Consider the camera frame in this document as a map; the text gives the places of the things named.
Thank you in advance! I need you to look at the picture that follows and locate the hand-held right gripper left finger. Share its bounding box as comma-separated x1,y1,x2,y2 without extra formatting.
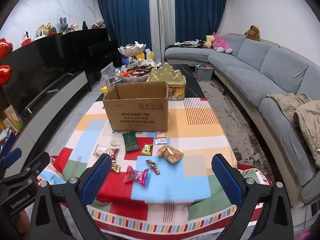
29,153,113,240

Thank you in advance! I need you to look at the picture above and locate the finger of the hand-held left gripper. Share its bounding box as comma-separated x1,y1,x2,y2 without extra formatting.
0,147,51,183

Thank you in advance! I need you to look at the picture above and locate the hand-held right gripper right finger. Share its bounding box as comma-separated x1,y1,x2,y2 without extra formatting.
211,153,294,240

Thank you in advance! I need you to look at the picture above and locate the clear white snack packet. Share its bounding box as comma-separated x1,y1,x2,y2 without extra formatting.
93,144,110,157

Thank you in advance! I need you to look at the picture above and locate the gold brown snack packet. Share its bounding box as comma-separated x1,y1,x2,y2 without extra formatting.
156,144,184,164

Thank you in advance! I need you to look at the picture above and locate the brown cardboard box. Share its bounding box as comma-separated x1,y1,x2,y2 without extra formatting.
102,81,169,132

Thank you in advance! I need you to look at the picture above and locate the pile of assorted snacks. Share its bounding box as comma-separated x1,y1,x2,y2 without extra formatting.
116,64,155,78

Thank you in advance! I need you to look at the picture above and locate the green box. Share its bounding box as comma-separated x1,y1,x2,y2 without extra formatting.
9,119,23,132

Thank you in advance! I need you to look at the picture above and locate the red white wrapped candy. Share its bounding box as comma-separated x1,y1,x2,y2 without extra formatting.
108,148,120,162

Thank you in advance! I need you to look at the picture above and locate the pink candy packet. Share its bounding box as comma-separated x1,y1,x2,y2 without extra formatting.
123,165,149,187

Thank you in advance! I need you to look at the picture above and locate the dark green snack packet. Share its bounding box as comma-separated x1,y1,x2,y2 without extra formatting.
122,132,140,152

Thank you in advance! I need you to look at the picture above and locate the colourful patchwork tablecloth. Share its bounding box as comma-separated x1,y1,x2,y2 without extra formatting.
37,97,275,240

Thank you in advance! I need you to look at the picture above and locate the dark twisted candy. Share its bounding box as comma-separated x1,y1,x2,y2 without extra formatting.
146,159,160,174

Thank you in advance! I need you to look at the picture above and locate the grey patterned rug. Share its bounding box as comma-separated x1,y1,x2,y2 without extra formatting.
200,80,275,180

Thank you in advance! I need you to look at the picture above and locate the grey television cabinet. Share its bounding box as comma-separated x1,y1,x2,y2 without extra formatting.
0,69,88,180

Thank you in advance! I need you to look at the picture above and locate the red heart balloon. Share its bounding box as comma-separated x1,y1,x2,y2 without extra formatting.
0,65,12,85
0,38,13,60

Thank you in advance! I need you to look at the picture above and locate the black television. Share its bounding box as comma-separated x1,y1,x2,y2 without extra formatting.
0,36,75,117

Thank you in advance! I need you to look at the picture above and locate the clear plastic bag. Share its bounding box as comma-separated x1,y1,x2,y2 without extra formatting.
100,76,120,90

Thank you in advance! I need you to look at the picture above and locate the beige blanket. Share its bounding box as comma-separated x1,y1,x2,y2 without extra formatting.
267,93,320,154

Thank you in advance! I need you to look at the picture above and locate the grey storage bin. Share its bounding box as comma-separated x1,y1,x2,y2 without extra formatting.
194,63,214,81

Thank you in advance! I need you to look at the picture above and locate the white red figurine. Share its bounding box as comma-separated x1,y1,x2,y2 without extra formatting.
21,31,33,47

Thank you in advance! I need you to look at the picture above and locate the grey corner sofa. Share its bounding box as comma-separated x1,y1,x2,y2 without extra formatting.
164,32,320,200

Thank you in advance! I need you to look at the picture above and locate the gold ornament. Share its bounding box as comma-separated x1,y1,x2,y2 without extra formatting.
37,23,52,37

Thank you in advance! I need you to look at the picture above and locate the white tiered bowl stand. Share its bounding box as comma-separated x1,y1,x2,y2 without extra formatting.
114,41,157,83

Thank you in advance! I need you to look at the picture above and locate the pink plush toy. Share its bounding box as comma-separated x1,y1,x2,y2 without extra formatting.
212,32,233,54

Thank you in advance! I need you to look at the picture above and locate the crumpled bags pile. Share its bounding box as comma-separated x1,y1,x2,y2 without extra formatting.
174,39,208,48

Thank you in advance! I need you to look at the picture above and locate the brown plush toy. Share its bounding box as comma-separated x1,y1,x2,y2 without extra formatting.
244,25,261,42

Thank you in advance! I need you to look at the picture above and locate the blue curtain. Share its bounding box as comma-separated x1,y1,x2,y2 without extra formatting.
174,0,229,43
96,0,153,53

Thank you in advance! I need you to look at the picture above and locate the white sheer curtain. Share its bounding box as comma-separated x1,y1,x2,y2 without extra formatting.
150,0,177,65

